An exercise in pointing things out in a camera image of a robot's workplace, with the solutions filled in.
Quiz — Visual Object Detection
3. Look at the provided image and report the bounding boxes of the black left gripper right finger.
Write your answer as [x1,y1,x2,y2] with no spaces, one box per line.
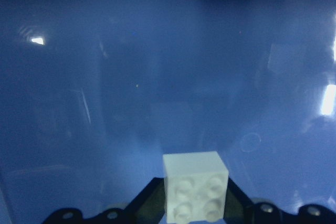
[223,179,335,223]

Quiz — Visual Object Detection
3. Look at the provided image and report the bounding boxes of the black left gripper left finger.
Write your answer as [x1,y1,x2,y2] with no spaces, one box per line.
[43,177,165,223]

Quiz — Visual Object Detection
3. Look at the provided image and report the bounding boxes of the blue plastic tray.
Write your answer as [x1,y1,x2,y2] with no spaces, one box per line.
[1,0,335,223]

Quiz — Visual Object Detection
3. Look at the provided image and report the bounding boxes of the white block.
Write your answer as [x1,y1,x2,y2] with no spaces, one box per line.
[163,151,229,223]

